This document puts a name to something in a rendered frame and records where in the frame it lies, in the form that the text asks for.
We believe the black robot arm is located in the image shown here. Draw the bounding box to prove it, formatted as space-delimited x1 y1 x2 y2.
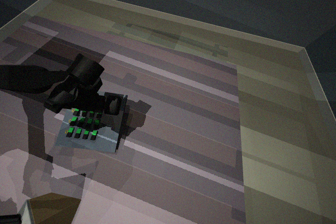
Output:
0 54 104 224

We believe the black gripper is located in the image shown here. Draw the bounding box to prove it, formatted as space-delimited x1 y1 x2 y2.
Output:
76 89 122 115

